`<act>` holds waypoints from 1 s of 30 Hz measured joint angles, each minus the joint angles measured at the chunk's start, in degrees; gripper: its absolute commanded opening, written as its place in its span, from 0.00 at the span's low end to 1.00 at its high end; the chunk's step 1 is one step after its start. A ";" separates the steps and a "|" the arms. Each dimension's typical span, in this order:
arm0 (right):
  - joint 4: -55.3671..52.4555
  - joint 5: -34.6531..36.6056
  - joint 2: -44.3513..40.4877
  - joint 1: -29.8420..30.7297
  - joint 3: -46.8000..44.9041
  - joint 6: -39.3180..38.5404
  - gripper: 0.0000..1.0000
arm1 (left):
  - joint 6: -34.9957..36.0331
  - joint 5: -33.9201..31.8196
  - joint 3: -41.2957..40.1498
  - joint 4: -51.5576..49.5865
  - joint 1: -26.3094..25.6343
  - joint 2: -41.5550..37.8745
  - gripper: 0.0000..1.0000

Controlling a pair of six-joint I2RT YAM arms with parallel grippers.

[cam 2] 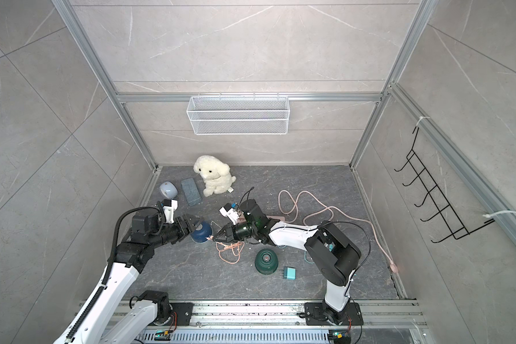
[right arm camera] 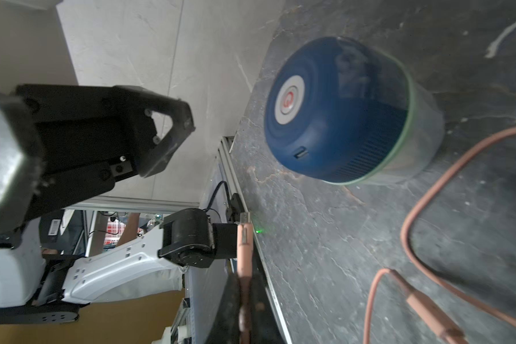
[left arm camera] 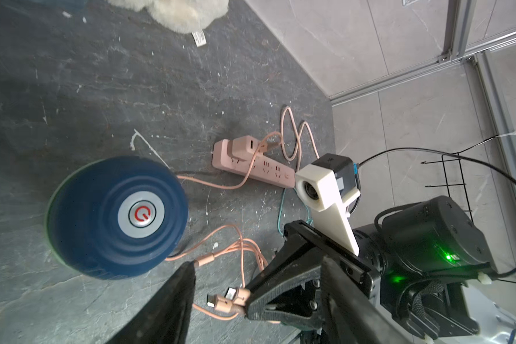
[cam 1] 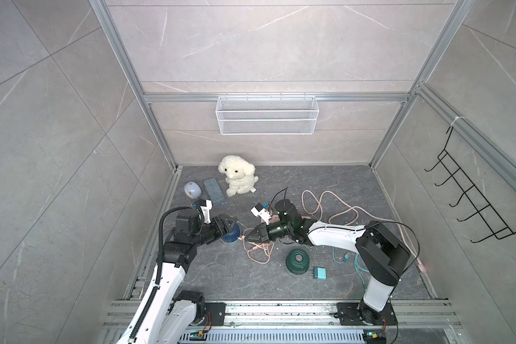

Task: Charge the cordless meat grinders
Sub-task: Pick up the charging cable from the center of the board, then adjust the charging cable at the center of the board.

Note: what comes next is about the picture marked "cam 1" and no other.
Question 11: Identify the blue cordless meat grinder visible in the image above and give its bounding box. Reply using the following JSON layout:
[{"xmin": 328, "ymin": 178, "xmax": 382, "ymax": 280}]
[{"xmin": 221, "ymin": 222, "xmax": 241, "ymax": 244}]

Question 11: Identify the teal charging cable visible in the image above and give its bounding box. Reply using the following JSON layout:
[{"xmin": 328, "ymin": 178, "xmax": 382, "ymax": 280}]
[{"xmin": 332, "ymin": 247, "xmax": 371, "ymax": 289}]

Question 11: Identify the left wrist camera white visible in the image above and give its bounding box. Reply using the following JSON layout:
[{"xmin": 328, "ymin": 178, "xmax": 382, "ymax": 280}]
[{"xmin": 196, "ymin": 199, "xmax": 213, "ymax": 224}]

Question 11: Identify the white wire mesh basket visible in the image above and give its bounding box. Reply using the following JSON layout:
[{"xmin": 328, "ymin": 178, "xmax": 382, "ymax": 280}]
[{"xmin": 215, "ymin": 95, "xmax": 319, "ymax": 136}]

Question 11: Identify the light blue round gadget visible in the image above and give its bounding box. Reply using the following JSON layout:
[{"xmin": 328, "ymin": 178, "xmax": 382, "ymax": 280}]
[{"xmin": 183, "ymin": 181, "xmax": 202, "ymax": 200}]

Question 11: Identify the teal usb wall charger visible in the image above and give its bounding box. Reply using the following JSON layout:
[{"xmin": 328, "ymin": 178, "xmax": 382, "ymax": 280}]
[{"xmin": 313, "ymin": 267, "xmax": 327, "ymax": 280}]

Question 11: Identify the green cordless meat grinder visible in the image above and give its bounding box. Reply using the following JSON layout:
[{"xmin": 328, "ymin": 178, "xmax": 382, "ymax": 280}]
[{"xmin": 285, "ymin": 249, "xmax": 310, "ymax": 275}]

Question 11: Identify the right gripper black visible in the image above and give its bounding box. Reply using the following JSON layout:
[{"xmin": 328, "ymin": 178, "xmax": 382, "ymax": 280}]
[{"xmin": 245, "ymin": 221, "xmax": 293, "ymax": 244}]

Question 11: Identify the grey-blue rectangular case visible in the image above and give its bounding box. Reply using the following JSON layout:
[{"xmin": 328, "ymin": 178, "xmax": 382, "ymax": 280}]
[{"xmin": 204, "ymin": 178, "xmax": 225, "ymax": 206}]

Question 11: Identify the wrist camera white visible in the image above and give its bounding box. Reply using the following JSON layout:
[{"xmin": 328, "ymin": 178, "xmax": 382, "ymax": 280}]
[
  {"xmin": 251, "ymin": 203, "xmax": 272, "ymax": 224},
  {"xmin": 196, "ymin": 199, "xmax": 213, "ymax": 224}
]

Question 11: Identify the black wire hook rack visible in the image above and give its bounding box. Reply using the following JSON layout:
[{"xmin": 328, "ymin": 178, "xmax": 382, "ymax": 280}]
[{"xmin": 424, "ymin": 126, "xmax": 516, "ymax": 244}]

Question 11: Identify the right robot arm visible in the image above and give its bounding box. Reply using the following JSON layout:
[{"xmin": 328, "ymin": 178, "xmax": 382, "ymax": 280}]
[{"xmin": 242, "ymin": 199, "xmax": 417, "ymax": 325}]

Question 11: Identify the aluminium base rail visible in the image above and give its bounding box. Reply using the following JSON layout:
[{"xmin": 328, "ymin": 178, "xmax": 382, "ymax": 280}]
[{"xmin": 98, "ymin": 300, "xmax": 469, "ymax": 343}]

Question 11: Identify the pink power strip cord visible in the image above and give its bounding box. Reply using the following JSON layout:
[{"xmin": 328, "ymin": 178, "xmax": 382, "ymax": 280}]
[{"xmin": 300, "ymin": 190, "xmax": 427, "ymax": 272}]

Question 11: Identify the pink charging cable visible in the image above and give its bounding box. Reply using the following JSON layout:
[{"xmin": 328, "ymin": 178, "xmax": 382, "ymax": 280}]
[{"xmin": 239, "ymin": 223, "xmax": 276, "ymax": 265}]

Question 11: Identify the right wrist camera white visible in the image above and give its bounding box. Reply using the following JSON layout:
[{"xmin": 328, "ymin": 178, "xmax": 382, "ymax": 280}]
[{"xmin": 251, "ymin": 203, "xmax": 272, "ymax": 224}]

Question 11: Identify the white plush dog toy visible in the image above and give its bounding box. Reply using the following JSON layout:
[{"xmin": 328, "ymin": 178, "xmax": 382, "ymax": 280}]
[{"xmin": 218, "ymin": 156, "xmax": 259, "ymax": 197}]

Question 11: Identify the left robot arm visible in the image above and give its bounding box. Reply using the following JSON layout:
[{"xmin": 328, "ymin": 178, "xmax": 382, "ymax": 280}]
[{"xmin": 117, "ymin": 206, "xmax": 237, "ymax": 343}]

